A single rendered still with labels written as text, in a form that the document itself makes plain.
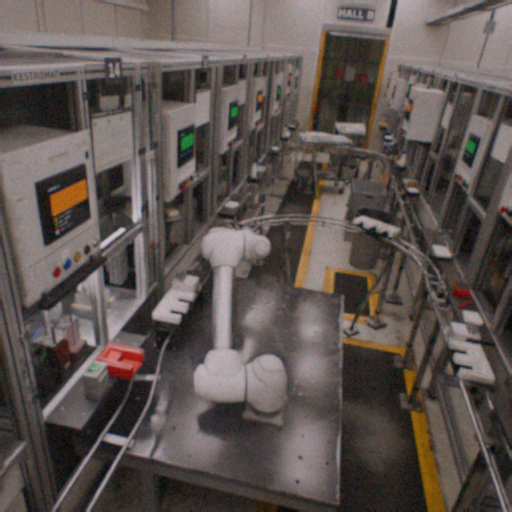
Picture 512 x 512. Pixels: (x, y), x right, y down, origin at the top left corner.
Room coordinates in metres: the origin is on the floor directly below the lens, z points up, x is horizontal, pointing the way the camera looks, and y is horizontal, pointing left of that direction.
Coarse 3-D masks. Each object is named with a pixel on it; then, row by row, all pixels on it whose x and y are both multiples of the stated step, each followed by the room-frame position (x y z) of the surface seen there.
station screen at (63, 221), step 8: (80, 176) 1.33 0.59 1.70; (56, 184) 1.21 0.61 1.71; (64, 184) 1.25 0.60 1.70; (72, 184) 1.29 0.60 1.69; (48, 192) 1.17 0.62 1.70; (56, 192) 1.20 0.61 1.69; (88, 192) 1.37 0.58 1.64; (88, 200) 1.37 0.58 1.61; (72, 208) 1.27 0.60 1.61; (80, 208) 1.31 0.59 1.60; (88, 208) 1.36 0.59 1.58; (56, 216) 1.19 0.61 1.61; (64, 216) 1.23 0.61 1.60; (72, 216) 1.27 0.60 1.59; (80, 216) 1.31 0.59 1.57; (88, 216) 1.35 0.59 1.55; (56, 224) 1.18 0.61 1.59; (64, 224) 1.22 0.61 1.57; (72, 224) 1.26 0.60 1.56; (56, 232) 1.18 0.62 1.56; (64, 232) 1.21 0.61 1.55
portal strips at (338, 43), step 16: (336, 48) 9.75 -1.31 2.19; (368, 48) 9.65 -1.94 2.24; (336, 64) 9.75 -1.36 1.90; (368, 64) 9.65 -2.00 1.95; (336, 80) 9.75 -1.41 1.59; (368, 80) 9.65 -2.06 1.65; (336, 96) 9.74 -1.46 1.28; (352, 96) 9.69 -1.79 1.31; (368, 96) 9.63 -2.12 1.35; (320, 112) 9.76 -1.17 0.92; (336, 112) 9.73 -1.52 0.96; (352, 112) 9.68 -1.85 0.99; (368, 112) 9.62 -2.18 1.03; (320, 128) 9.76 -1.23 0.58; (352, 144) 9.66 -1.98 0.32
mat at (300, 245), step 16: (304, 160) 9.02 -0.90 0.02; (288, 192) 6.70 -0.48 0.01; (320, 192) 6.88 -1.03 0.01; (288, 208) 5.93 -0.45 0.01; (304, 208) 6.00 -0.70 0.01; (272, 240) 4.72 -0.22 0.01; (304, 240) 4.81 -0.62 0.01; (272, 256) 4.28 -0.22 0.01; (304, 256) 4.36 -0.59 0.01; (256, 272) 3.87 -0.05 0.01; (272, 272) 3.90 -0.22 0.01; (304, 272) 3.98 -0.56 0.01
